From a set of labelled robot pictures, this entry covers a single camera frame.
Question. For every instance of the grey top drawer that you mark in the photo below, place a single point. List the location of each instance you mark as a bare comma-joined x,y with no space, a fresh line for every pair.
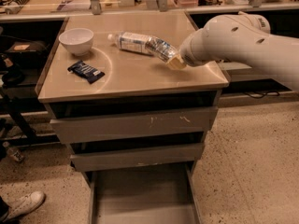
120,126

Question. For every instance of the grey middle drawer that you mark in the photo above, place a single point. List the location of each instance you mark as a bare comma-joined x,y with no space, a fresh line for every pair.
137,157

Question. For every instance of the clear plastic water bottle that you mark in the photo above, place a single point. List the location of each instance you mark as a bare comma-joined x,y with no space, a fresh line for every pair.
130,42

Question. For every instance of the white sneaker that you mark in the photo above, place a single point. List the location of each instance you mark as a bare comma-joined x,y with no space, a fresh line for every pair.
20,207

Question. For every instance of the small bottle on floor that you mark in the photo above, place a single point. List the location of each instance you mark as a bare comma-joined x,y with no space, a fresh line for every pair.
13,152

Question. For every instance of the grey drawer cabinet with counter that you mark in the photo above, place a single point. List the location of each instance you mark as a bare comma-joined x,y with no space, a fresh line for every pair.
132,83

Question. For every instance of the dark blue snack packet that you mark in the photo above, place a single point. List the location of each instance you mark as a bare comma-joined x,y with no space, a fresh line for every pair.
85,71

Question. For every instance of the grey open bottom drawer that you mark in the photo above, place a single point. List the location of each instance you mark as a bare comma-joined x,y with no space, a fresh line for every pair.
159,194

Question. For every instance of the silver redbull can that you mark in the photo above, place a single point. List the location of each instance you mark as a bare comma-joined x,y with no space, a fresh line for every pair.
160,49

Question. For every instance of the black bag on shelf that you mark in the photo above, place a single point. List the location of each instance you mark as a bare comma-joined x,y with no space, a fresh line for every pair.
28,55

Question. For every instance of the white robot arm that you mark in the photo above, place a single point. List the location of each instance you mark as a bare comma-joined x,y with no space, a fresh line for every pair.
242,38

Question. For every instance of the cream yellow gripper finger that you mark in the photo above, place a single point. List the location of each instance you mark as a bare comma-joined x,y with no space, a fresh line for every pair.
176,63

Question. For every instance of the white ceramic bowl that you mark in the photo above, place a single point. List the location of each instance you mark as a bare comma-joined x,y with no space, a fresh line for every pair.
77,41

